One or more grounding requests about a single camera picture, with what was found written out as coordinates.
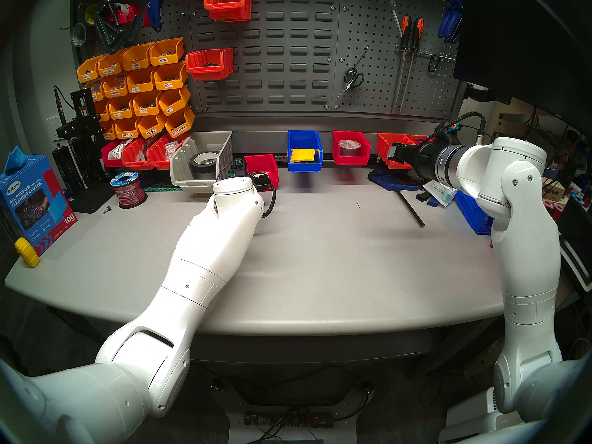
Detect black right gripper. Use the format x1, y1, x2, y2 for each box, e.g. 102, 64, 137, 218
388, 140, 442, 181

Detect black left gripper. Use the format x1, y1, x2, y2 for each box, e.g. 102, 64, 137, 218
247, 170, 274, 192

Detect red bin with blade pack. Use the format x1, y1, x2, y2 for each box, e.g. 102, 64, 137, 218
244, 154, 279, 189

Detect blue bin with yellow pad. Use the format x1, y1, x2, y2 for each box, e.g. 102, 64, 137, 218
287, 130, 323, 173

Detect red bin with tape roll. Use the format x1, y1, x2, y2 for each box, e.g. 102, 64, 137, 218
332, 131, 371, 166

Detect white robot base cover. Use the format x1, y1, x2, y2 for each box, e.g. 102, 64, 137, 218
438, 387, 525, 444

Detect blue black clamp tool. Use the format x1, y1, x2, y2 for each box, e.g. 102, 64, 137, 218
369, 166, 419, 191

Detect blue hand tool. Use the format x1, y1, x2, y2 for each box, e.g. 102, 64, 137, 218
144, 0, 169, 32

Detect orange-red bin with glue sticks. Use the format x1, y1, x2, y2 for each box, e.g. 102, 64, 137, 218
377, 133, 419, 170

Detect large beige plastic bin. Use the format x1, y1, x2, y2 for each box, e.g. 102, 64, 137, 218
170, 131, 233, 192

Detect white pouch green print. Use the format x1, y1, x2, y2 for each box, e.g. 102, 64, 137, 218
423, 180, 458, 207

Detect grey pegboard panel with tools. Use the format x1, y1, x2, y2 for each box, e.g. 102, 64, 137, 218
334, 0, 463, 120

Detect black tape roll white core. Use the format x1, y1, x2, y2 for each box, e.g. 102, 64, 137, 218
189, 151, 219, 180

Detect black flat metal bar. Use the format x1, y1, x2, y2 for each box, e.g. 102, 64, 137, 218
397, 190, 426, 228

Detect blue bin with orange tape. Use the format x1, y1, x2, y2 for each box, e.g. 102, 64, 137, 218
456, 191, 493, 235

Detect yellow bin labelled M4-0.7 HEX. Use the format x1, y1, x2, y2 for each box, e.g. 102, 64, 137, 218
165, 106, 196, 138

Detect orange-red bin with hardware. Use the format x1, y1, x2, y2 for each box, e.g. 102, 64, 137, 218
121, 138, 151, 170
147, 133, 188, 171

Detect yellow bin labelled M3-6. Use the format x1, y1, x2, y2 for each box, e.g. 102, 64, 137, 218
159, 85, 191, 117

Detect yellow bin labelled M2.5-5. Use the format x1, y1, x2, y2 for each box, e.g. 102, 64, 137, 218
137, 114, 168, 139

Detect orange-red plastic bin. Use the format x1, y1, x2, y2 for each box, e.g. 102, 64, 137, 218
203, 0, 255, 23
186, 48, 235, 81

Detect yellow bin labelled M3-4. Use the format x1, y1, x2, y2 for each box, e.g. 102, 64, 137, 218
154, 62, 189, 91

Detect blue spring clamp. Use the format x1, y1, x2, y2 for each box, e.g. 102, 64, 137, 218
438, 4, 456, 40
448, 0, 464, 43

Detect yellow bin labelled M3-8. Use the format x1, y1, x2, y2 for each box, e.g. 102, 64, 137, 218
132, 91, 163, 117

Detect yellow bin labelled M2.5-6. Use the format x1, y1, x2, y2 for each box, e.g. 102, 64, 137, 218
113, 118, 141, 140

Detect red bin with screw bags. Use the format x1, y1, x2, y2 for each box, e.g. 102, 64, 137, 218
102, 140, 128, 168

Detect yellow bin labelled M4-6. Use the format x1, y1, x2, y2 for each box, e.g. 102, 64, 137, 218
126, 68, 158, 94

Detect yellow bin labelled M3X6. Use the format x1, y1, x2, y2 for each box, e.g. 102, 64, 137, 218
149, 37, 185, 67

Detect yellow bin labelled M3-12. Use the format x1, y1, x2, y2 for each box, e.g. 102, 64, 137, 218
108, 96, 136, 121

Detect cardboard box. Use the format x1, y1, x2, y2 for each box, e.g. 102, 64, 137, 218
543, 177, 567, 202

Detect black monitor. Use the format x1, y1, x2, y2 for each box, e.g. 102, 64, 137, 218
453, 0, 592, 138

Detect black bench mat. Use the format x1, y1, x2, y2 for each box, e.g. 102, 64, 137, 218
69, 177, 116, 213

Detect grey pegboard panel with tapes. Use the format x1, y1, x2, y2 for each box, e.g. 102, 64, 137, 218
69, 0, 204, 113

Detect black instrument stand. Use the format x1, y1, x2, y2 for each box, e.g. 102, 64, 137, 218
56, 88, 107, 185

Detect yellow bin labelled M3X8 BAG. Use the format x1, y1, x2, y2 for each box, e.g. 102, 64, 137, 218
97, 50, 126, 77

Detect black tray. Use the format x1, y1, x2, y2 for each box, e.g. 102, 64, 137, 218
557, 196, 592, 291

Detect dark metal clamp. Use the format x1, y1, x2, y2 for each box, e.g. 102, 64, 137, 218
95, 0, 142, 55

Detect red white tape roll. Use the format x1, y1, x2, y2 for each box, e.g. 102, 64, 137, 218
111, 3, 140, 26

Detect blue red cleaning cloths box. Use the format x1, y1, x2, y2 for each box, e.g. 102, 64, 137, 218
0, 154, 78, 256

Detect black power strip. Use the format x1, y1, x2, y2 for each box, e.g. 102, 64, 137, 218
244, 411, 334, 429

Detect blue cleaning cloth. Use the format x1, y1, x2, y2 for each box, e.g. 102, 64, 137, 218
5, 145, 29, 171

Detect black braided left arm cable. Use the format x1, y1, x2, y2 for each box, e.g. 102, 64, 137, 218
259, 185, 277, 219

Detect grey bench back rail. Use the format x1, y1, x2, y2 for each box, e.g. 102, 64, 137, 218
194, 112, 456, 154

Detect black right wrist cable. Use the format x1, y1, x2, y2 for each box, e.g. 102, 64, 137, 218
430, 111, 487, 145

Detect black handled scissors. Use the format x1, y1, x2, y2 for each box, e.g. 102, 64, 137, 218
335, 68, 366, 104

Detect metal wire hook rack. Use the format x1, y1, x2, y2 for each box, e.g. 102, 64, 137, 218
397, 45, 458, 62

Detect pale wooden side frame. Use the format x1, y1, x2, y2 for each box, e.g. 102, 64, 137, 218
490, 101, 537, 138

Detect orange black handled file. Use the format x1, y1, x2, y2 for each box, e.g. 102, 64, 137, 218
392, 15, 413, 113

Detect orange handled screwdrivers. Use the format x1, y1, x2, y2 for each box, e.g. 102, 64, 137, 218
400, 17, 425, 113

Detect red black wire spool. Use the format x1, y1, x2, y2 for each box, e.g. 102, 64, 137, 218
110, 171, 148, 209

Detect grey louvered wall panel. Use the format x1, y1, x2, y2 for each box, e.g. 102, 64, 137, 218
187, 0, 342, 114

